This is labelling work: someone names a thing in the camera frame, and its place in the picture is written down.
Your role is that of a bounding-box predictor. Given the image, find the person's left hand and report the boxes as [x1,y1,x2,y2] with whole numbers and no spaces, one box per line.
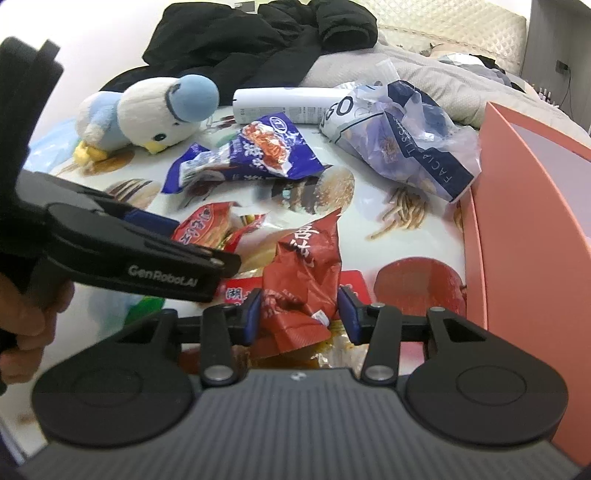
[0,272,75,385]

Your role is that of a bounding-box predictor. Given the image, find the flat red labelled snack packet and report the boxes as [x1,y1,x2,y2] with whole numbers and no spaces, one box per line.
[216,269,371,317]

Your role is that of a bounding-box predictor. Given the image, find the translucent blue tissue bag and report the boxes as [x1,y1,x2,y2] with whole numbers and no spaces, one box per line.
[318,59,484,205]

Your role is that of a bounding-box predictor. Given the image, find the blue snack packet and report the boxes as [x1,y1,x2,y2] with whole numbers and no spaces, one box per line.
[161,114,325,195]

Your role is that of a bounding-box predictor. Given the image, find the white tube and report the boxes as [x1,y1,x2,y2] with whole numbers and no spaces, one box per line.
[232,86,357,126]

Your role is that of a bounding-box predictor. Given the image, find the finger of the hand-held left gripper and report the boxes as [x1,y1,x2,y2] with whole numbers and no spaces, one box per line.
[17,170,182,237]
[152,233,243,279]

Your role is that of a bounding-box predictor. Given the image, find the black jacket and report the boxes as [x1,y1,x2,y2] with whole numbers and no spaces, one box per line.
[100,0,380,94]

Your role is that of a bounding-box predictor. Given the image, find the blue white plush bird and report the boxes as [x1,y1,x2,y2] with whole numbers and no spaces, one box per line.
[75,74,221,166]

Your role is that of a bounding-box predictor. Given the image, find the dark red snack packet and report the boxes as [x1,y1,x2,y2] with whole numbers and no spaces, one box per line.
[260,207,343,357]

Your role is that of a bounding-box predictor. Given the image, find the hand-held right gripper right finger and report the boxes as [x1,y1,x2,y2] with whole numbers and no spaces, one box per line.
[337,285,489,385]

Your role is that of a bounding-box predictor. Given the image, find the grey duvet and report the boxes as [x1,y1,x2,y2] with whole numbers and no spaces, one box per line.
[299,42,591,140]

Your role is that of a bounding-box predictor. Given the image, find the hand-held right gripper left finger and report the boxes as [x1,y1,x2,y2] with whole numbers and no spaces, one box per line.
[113,290,264,387]

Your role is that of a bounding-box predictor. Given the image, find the pink cardboard box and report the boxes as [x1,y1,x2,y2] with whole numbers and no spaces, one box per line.
[461,102,591,464]

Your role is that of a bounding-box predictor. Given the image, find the printed fruit cloth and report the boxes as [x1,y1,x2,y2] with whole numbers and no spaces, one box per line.
[21,104,468,372]

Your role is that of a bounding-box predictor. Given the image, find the small red snack packet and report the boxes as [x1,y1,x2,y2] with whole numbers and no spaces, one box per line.
[170,202,269,254]

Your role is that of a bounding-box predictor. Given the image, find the cream quilted headboard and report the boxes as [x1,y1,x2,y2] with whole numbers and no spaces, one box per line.
[375,0,528,75]

